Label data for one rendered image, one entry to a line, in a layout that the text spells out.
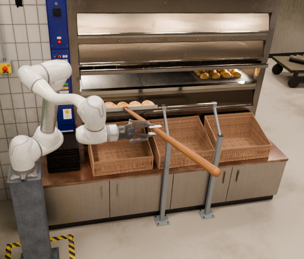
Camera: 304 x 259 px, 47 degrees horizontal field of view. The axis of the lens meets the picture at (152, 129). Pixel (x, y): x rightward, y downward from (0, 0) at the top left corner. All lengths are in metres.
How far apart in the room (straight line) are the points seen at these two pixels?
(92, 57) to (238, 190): 1.97
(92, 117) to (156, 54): 1.72
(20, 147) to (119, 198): 1.24
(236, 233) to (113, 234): 1.20
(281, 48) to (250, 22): 5.19
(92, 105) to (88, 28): 1.54
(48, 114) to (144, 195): 1.40
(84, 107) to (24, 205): 1.23
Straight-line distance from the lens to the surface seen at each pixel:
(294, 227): 3.93
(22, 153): 2.47
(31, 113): 3.41
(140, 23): 3.18
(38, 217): 2.80
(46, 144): 2.54
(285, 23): 8.56
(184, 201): 3.59
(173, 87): 3.47
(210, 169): 1.16
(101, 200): 3.34
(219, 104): 3.72
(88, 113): 1.66
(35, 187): 2.61
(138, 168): 3.23
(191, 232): 3.56
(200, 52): 3.42
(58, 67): 2.19
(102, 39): 3.16
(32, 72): 2.12
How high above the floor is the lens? 2.56
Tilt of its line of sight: 31 degrees down
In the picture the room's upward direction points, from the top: 3 degrees clockwise
